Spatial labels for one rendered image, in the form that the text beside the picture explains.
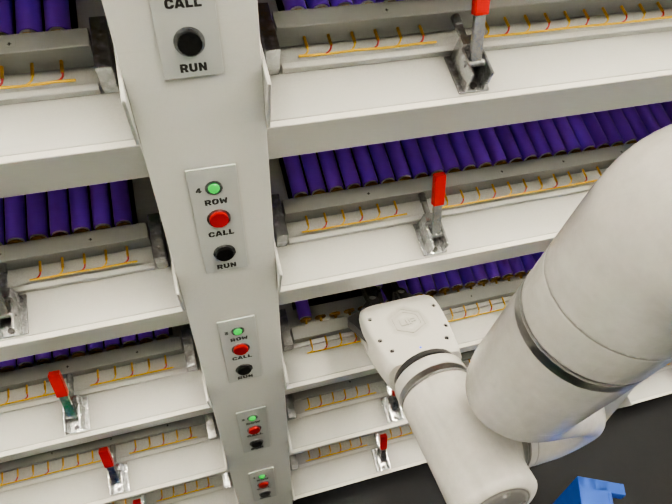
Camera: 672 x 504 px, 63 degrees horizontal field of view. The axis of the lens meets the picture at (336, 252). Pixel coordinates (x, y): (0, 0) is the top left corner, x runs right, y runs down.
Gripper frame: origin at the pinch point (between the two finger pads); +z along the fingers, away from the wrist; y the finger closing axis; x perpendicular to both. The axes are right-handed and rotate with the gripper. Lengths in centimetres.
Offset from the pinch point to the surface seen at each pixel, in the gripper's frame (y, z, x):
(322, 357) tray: 9.1, -3.1, 7.1
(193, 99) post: 19.9, -12.8, -34.1
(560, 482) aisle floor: -41, -5, 61
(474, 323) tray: -13.4, -3.4, 7.3
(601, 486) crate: -37, -16, 42
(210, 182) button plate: 19.7, -11.9, -26.8
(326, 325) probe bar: 7.9, -1.2, 3.3
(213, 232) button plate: 20.2, -10.9, -21.2
